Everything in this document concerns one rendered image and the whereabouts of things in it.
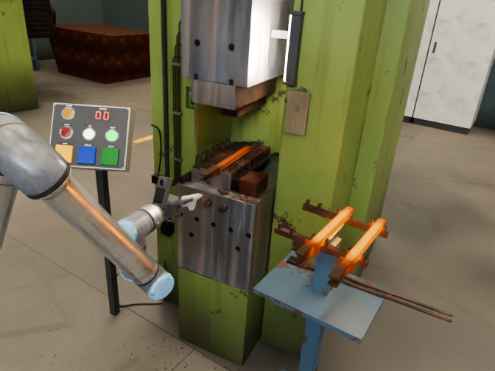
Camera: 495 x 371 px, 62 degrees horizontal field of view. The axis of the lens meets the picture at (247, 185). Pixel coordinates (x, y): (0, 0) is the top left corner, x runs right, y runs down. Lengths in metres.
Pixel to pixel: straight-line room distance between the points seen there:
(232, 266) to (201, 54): 0.91
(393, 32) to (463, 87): 4.71
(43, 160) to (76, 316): 1.70
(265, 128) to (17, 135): 1.39
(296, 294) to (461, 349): 1.38
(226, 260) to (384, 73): 1.10
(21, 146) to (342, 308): 1.08
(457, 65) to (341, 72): 5.10
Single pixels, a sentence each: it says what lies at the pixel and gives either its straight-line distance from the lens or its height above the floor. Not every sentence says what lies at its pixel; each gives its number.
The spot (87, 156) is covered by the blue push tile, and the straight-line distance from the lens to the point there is 1.93.
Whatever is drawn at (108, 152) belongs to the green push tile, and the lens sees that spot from 1.90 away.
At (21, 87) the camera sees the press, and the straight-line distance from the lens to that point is 6.52.
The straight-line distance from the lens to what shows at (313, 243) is 1.27.
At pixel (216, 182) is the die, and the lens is 1.80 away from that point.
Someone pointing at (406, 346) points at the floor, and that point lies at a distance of 2.57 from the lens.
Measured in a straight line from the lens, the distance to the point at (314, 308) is 1.47.
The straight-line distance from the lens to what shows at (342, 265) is 1.21.
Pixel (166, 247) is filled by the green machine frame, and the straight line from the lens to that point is 2.36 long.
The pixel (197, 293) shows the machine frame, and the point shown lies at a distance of 2.10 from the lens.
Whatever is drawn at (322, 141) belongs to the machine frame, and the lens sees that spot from 1.70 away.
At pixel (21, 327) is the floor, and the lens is 2.63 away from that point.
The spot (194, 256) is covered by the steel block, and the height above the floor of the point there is 0.56.
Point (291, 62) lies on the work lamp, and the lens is 1.64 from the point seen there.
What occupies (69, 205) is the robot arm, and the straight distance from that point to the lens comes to 1.05.
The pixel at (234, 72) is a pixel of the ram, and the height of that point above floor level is 1.42.
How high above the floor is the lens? 1.70
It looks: 25 degrees down
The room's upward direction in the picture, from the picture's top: 4 degrees clockwise
